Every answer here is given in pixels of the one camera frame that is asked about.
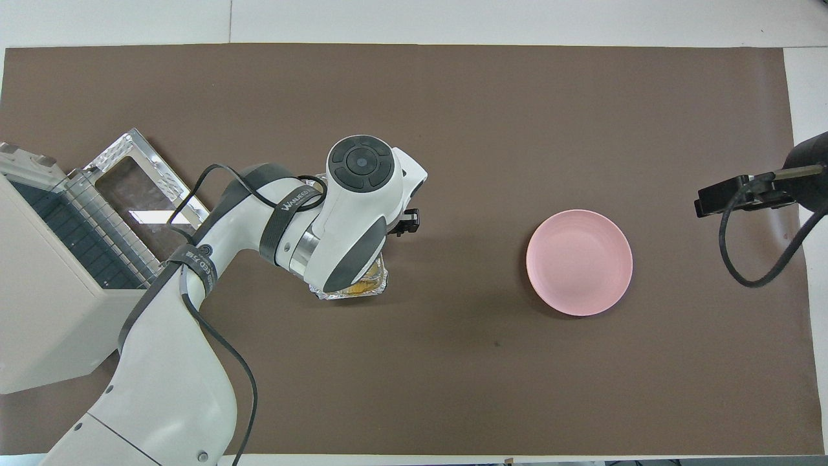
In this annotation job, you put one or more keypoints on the cream toaster oven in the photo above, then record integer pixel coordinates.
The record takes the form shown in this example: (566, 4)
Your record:
(45, 323)

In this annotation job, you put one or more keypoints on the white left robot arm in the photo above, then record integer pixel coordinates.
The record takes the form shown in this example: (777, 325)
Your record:
(162, 388)

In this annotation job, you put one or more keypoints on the aluminium foil baking tray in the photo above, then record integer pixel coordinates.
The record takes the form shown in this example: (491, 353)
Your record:
(336, 294)

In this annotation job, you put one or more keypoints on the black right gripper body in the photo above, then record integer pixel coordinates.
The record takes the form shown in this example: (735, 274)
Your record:
(808, 188)

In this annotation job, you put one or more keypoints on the brown paper table mat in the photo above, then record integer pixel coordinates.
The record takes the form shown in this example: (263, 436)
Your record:
(517, 116)

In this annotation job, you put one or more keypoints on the yellow sliced bread loaf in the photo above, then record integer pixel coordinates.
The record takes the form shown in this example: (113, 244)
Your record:
(365, 281)

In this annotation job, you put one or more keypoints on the pink round plate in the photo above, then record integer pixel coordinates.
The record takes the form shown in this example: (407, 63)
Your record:
(579, 262)

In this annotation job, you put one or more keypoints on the glass oven door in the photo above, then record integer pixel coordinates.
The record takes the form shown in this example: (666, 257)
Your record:
(149, 155)

